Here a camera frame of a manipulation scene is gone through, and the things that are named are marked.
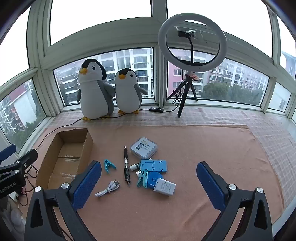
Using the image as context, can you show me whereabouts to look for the white window frame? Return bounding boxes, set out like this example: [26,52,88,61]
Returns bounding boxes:
[0,0,296,130]

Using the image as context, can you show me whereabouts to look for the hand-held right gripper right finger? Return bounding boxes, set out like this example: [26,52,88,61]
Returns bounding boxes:
[196,161,273,241]

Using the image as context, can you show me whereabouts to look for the blue phone stand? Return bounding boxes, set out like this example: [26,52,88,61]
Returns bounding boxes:
[140,159,168,174]

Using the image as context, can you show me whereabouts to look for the pink checked cloth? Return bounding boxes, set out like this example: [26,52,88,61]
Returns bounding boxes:
[52,107,296,209]

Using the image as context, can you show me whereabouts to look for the clear plastic case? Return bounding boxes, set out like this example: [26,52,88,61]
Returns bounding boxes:
[130,137,158,158]

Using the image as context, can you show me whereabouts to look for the white ring light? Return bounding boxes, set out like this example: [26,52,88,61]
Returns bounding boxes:
[158,13,228,73]

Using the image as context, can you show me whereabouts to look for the black tripod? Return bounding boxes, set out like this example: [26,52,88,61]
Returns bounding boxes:
[166,72,200,118]

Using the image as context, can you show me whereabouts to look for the cardboard box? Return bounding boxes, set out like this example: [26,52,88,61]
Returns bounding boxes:
[36,128,93,190]

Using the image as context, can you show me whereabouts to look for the large penguin plush toy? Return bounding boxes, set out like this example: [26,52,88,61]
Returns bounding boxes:
[77,59,116,121]

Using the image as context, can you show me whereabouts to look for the teal plastic clip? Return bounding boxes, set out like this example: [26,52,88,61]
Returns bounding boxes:
[136,169,149,189]
[103,159,117,174]

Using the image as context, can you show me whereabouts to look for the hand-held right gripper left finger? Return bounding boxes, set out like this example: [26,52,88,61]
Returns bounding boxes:
[24,160,102,241]

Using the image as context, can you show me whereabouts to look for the black gooseneck phone clamp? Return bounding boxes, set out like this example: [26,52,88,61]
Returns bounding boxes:
[176,27,201,64]

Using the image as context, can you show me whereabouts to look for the white power adapter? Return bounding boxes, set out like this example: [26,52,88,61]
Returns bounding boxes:
[153,178,176,197]

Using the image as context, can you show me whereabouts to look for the blue round cable winder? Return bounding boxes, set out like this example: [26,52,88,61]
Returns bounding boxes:
[147,171,163,189]

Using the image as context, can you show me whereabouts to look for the white usb cable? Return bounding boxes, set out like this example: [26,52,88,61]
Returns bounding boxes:
[95,179,121,197]

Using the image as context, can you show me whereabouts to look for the black pen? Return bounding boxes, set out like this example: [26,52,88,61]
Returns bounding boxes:
[123,146,131,186]

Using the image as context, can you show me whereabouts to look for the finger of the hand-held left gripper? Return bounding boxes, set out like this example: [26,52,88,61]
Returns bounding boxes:
[0,149,38,180]
[0,144,16,162]

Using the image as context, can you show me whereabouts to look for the peach felt mat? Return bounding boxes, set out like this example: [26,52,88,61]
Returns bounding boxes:
[35,124,285,241]

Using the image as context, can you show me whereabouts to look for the small penguin plush toy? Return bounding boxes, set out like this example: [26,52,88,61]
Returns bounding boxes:
[114,68,148,114]

